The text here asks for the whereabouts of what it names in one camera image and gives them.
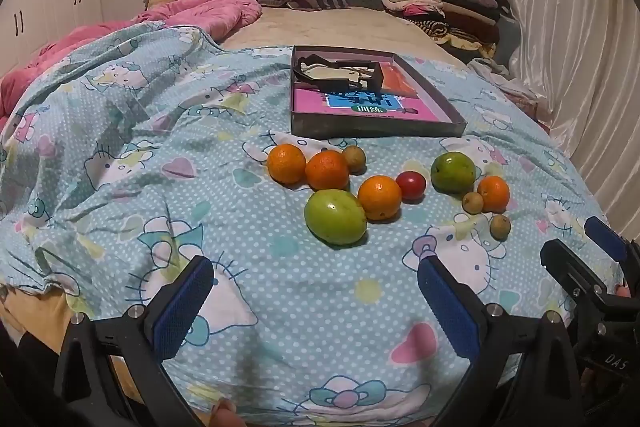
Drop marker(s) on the dark green round fruit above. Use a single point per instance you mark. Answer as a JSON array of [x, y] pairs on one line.
[[453, 172]]

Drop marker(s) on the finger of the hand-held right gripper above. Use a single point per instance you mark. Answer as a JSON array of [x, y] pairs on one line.
[[606, 234], [567, 264]]

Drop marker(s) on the small orange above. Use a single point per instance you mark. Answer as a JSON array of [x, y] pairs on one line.
[[493, 193]]

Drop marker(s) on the pile of folded clothes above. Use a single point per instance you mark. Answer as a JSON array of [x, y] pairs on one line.
[[450, 14]]

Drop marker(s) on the small red fruit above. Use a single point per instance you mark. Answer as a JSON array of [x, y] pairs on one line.
[[411, 185]]

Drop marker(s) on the blue cartoon printed blanket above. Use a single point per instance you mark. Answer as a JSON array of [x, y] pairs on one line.
[[225, 217]]

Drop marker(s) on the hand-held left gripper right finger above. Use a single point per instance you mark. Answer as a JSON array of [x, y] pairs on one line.
[[445, 307]]

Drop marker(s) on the grey cushion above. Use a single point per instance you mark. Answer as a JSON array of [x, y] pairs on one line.
[[507, 37]]

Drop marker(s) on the white satin curtain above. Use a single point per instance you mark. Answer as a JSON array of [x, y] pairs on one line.
[[575, 57]]

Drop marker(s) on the black plastic frame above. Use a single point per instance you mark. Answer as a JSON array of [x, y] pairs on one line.
[[350, 85]]

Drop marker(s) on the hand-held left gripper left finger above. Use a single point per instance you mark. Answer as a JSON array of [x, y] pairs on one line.
[[182, 307]]

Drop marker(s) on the beige bed sheet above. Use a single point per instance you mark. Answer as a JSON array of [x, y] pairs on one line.
[[325, 27]]

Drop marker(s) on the grey shallow box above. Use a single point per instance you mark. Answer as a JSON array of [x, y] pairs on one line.
[[375, 128]]

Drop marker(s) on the large light green fruit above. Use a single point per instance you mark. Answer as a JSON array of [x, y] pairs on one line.
[[336, 217]]

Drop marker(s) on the small brown fruit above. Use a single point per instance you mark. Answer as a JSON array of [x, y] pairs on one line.
[[472, 202], [354, 158], [500, 226]]

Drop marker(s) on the person's right hand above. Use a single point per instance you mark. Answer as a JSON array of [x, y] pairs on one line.
[[623, 291]]

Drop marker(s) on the pink quilt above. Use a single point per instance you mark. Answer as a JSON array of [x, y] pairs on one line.
[[200, 9]]

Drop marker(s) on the orange packet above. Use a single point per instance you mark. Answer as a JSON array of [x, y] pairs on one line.
[[397, 79]]

